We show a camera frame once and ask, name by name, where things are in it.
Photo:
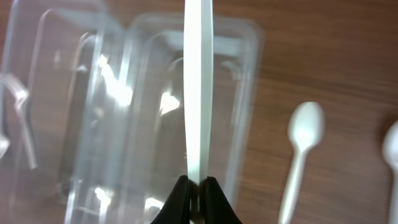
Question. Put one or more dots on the white fork container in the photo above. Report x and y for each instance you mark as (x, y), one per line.
(21, 98)

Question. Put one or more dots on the left clear plastic container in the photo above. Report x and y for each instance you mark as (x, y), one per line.
(56, 49)

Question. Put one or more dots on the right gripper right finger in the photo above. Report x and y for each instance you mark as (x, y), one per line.
(217, 208)

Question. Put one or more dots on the clear plastic container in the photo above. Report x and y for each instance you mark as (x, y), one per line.
(132, 144)
(56, 49)

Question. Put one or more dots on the large white plastic spoon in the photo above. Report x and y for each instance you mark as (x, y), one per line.
(389, 152)

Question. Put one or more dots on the white spoon container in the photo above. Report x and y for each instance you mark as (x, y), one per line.
(305, 131)

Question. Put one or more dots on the right clear plastic container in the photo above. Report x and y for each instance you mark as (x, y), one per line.
(132, 144)

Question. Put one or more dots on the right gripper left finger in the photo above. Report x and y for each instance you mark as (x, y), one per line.
(176, 209)

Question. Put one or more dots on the white spoon bowl down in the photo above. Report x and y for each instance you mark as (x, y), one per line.
(198, 85)

